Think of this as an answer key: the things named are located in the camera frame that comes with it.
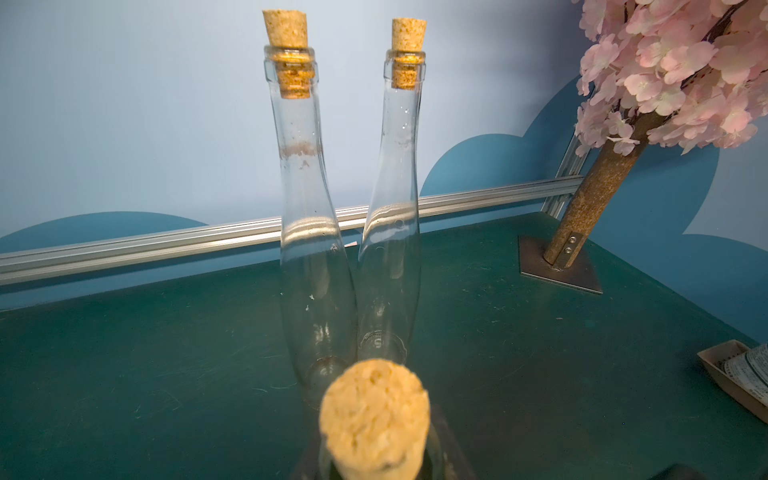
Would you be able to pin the clear glass bottle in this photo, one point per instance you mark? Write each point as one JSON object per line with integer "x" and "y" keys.
{"x": 318, "y": 301}
{"x": 389, "y": 262}
{"x": 376, "y": 422}

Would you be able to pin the pink artificial blossom tree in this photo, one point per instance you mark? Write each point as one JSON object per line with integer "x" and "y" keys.
{"x": 670, "y": 73}

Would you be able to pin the right aluminium frame post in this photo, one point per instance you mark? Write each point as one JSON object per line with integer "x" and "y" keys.
{"x": 569, "y": 170}

